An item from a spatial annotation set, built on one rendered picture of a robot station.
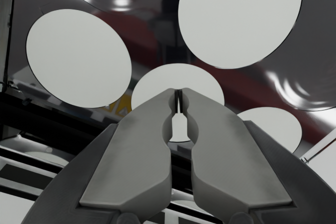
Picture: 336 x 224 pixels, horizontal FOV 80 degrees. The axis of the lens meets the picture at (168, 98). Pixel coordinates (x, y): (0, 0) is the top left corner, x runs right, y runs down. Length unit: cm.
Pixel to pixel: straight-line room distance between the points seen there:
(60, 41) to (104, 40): 4
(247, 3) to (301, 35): 6
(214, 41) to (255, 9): 4
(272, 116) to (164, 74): 13
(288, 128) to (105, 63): 21
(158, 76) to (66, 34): 9
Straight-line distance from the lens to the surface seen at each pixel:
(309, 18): 22
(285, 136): 28
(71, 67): 22
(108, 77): 21
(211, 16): 19
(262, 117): 25
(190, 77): 20
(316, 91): 26
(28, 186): 24
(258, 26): 20
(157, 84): 21
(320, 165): 48
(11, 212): 24
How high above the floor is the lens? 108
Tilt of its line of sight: 59 degrees down
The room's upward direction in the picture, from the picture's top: 177 degrees counter-clockwise
